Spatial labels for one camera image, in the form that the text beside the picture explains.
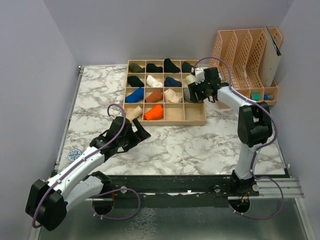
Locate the pink file organizer rack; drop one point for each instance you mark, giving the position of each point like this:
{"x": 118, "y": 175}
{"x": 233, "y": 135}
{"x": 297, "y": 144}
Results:
{"x": 242, "y": 50}

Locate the grey underwear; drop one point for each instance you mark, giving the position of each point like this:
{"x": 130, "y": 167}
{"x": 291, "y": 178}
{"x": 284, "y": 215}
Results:
{"x": 187, "y": 95}

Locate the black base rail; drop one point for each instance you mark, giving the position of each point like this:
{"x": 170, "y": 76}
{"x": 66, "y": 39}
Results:
{"x": 131, "y": 199}

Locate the grey folder in rack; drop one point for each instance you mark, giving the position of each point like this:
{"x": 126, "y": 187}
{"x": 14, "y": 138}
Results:
{"x": 271, "y": 56}

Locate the wooden compartment tray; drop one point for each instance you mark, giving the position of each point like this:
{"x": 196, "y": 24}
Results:
{"x": 181, "y": 114}

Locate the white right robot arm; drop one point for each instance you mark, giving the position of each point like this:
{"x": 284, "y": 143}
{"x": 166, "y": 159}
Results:
{"x": 254, "y": 125}

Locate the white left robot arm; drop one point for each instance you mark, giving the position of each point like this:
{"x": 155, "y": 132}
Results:
{"x": 50, "y": 200}

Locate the navy rolled cloth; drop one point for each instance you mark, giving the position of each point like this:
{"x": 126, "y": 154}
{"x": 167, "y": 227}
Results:
{"x": 171, "y": 82}

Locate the beige boxer underwear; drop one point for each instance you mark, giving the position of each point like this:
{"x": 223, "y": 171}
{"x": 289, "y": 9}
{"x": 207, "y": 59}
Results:
{"x": 171, "y": 96}

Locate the blue grey cylinder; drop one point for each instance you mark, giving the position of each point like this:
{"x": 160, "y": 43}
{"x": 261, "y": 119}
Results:
{"x": 269, "y": 97}

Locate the white rolled cloth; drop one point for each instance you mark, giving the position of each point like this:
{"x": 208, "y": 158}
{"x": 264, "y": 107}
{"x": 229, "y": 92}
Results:
{"x": 153, "y": 82}

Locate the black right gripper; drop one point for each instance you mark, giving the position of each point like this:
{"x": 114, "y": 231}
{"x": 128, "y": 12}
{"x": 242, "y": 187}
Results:
{"x": 194, "y": 88}

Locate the orange rolled cloth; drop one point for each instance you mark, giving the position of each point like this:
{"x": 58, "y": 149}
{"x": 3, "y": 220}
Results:
{"x": 156, "y": 113}

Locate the blue rolled cloth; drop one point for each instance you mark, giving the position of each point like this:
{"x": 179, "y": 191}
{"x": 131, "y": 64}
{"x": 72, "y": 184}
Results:
{"x": 136, "y": 96}

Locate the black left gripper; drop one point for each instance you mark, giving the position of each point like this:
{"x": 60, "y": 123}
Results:
{"x": 140, "y": 135}

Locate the black rolled cloth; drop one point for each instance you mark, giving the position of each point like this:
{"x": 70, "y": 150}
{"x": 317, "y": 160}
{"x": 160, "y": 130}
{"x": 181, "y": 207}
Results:
{"x": 170, "y": 67}
{"x": 152, "y": 68}
{"x": 134, "y": 81}

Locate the dark green rolled cloth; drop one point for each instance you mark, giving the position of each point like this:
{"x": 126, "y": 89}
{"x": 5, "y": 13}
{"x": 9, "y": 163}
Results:
{"x": 186, "y": 67}

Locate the brown rolled cloth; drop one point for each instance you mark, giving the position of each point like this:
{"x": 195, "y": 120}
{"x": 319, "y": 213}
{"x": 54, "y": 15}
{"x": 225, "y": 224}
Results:
{"x": 155, "y": 97}

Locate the olive green rolled cloth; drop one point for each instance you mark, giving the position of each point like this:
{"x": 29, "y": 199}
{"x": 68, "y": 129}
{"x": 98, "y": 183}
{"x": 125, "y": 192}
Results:
{"x": 135, "y": 68}

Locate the pale green rolled cloth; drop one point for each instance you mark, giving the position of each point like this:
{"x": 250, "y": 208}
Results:
{"x": 189, "y": 79}

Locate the black rolled cloth left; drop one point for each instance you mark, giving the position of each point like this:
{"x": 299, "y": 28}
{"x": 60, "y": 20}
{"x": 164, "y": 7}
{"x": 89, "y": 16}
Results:
{"x": 134, "y": 81}

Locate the beige rolled cloth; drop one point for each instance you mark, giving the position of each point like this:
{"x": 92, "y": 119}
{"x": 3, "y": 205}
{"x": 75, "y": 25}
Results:
{"x": 135, "y": 113}

